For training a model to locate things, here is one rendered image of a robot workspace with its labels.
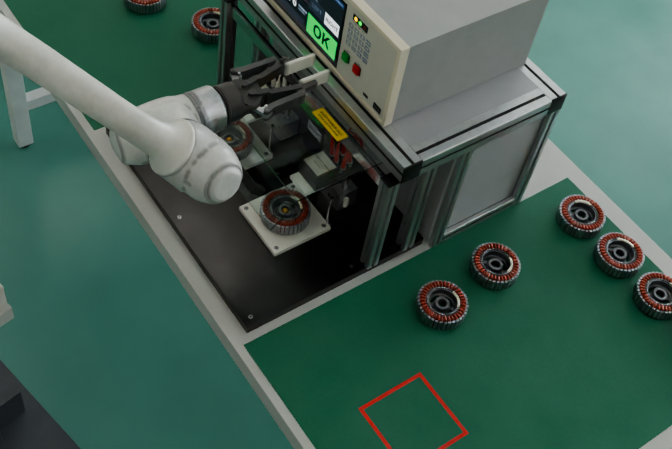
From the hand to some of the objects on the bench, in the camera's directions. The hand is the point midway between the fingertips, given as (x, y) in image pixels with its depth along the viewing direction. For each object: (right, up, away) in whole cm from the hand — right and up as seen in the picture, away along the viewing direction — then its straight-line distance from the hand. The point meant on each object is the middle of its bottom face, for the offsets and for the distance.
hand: (308, 71), depth 191 cm
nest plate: (-6, -30, +28) cm, 42 cm away
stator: (+28, -49, +21) cm, 60 cm away
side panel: (+38, -30, +38) cm, 62 cm away
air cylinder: (+6, -24, +35) cm, 43 cm away
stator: (-6, -29, +28) cm, 40 cm away
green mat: (+42, -58, +16) cm, 74 cm away
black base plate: (-12, -22, +36) cm, 44 cm away
